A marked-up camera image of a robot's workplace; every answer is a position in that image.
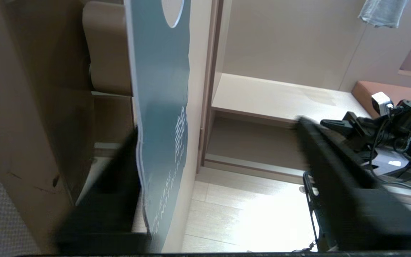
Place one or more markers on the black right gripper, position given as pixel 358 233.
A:
pixel 366 134

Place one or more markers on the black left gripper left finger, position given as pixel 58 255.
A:
pixel 109 214

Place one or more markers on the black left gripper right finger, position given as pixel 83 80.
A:
pixel 362 214

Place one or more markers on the blue and white door hanger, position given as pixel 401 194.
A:
pixel 159 89

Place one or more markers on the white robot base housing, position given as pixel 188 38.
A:
pixel 391 162

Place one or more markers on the beige wooden shelf board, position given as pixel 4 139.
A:
pixel 280 96

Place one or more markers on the grey hanging cloth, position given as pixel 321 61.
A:
pixel 384 12

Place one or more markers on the black metal bracket frame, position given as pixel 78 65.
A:
pixel 310 214

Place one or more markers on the brown side door frame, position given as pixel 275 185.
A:
pixel 217 21

